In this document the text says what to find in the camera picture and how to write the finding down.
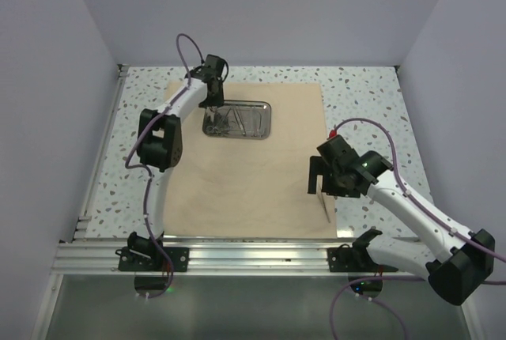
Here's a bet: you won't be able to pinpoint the steel scalpel handle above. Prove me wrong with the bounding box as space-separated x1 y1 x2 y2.
316 191 331 224

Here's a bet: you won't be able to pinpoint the beige cloth wrap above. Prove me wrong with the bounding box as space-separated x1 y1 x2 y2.
164 83 337 239

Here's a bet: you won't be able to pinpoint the steel ring-handled scissors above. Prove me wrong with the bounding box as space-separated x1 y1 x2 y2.
204 108 229 136

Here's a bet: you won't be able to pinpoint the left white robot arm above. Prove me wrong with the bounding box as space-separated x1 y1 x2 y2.
117 55 228 271

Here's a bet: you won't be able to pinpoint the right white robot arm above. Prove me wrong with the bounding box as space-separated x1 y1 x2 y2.
308 135 495 306

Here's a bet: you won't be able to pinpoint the steel instrument tray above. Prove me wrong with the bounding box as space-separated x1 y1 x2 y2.
202 100 272 140

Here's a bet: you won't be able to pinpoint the steel pointed tweezers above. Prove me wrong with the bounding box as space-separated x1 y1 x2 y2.
232 105 247 137

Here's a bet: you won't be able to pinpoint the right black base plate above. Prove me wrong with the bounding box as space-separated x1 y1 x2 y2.
327 229 383 273

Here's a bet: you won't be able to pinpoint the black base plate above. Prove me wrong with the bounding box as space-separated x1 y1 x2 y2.
327 229 383 273
115 232 190 273

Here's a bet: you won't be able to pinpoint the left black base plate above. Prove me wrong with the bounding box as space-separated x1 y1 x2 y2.
115 232 190 273

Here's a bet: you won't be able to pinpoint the aluminium mounting rail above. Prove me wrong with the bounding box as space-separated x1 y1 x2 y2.
51 239 432 278

